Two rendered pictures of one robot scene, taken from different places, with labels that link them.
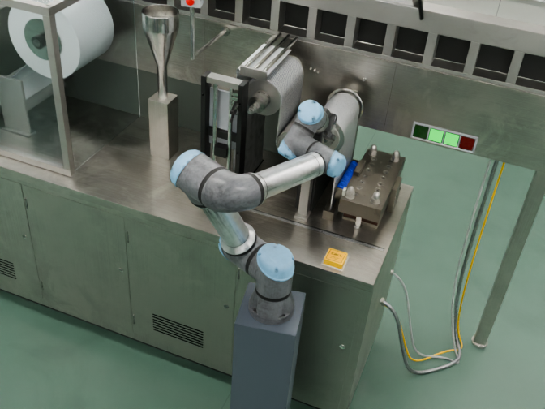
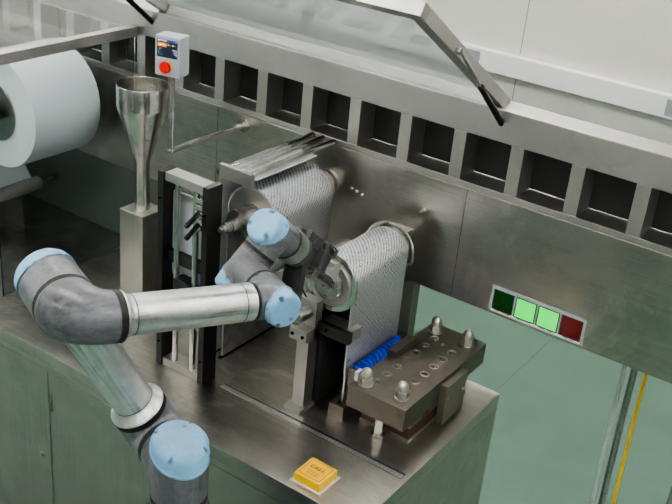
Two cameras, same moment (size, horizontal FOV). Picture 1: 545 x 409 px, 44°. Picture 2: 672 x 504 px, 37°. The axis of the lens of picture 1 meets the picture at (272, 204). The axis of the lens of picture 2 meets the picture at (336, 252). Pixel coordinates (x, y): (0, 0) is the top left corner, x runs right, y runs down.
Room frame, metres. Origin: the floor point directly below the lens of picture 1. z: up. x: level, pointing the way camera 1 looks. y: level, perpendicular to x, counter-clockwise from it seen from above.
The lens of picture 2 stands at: (0.08, -0.67, 2.35)
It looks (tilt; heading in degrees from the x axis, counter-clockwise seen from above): 26 degrees down; 14
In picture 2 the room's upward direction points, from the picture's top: 6 degrees clockwise
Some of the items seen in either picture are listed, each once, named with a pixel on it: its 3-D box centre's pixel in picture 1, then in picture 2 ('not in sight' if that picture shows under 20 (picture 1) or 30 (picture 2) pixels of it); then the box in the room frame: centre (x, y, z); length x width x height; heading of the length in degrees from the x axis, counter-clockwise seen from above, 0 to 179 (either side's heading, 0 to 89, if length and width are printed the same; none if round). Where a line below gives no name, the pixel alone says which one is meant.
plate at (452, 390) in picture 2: (395, 194); (452, 396); (2.16, -0.48, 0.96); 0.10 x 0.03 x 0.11; 161
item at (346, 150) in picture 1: (345, 156); (374, 322); (2.17, -0.26, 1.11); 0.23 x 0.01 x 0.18; 161
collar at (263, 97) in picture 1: (259, 101); (244, 219); (2.14, 0.08, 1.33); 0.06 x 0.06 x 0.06; 71
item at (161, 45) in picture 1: (162, 93); (142, 203); (2.41, 0.48, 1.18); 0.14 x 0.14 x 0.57
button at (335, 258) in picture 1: (335, 258); (315, 474); (1.81, -0.24, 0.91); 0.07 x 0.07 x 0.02; 71
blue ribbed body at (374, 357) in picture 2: (347, 176); (378, 355); (2.17, -0.28, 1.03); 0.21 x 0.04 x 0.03; 161
